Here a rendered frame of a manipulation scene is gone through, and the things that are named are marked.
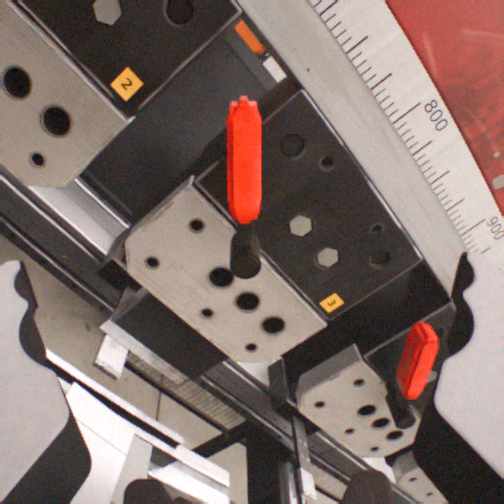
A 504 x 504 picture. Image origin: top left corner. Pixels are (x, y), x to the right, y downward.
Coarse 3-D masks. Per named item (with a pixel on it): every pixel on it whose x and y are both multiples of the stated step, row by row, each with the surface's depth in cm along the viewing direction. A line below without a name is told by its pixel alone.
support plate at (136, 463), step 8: (136, 440) 39; (136, 448) 38; (144, 448) 39; (128, 456) 37; (136, 456) 38; (144, 456) 39; (128, 464) 36; (136, 464) 37; (144, 464) 38; (120, 472) 35; (128, 472) 36; (136, 472) 37; (144, 472) 37; (120, 480) 35; (128, 480) 35; (120, 488) 34; (112, 496) 33; (120, 496) 33
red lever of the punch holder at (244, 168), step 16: (240, 96) 19; (240, 112) 18; (256, 112) 18; (240, 128) 18; (256, 128) 18; (240, 144) 18; (256, 144) 19; (240, 160) 19; (256, 160) 19; (240, 176) 19; (256, 176) 20; (240, 192) 20; (256, 192) 20; (240, 208) 20; (256, 208) 20; (240, 224) 21; (240, 240) 22; (256, 240) 23; (240, 256) 21; (256, 256) 21; (240, 272) 22; (256, 272) 22
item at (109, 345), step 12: (120, 240) 57; (108, 252) 57; (120, 252) 54; (108, 264) 52; (120, 264) 52; (108, 276) 53; (120, 276) 53; (120, 288) 54; (132, 288) 54; (120, 300) 51; (108, 336) 45; (108, 348) 44; (120, 348) 45; (96, 360) 41; (108, 360) 42; (120, 360) 44; (108, 372) 42; (120, 372) 43
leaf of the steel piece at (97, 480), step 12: (84, 432) 35; (96, 444) 35; (108, 444) 36; (96, 456) 34; (108, 456) 35; (120, 456) 36; (96, 468) 33; (108, 468) 34; (120, 468) 35; (96, 480) 32; (108, 480) 33; (84, 492) 31; (96, 492) 32; (108, 492) 33
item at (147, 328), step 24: (144, 288) 33; (120, 312) 33; (144, 312) 32; (168, 312) 32; (120, 336) 35; (144, 336) 33; (168, 336) 34; (192, 336) 34; (144, 360) 36; (168, 360) 35; (192, 360) 35; (216, 360) 35
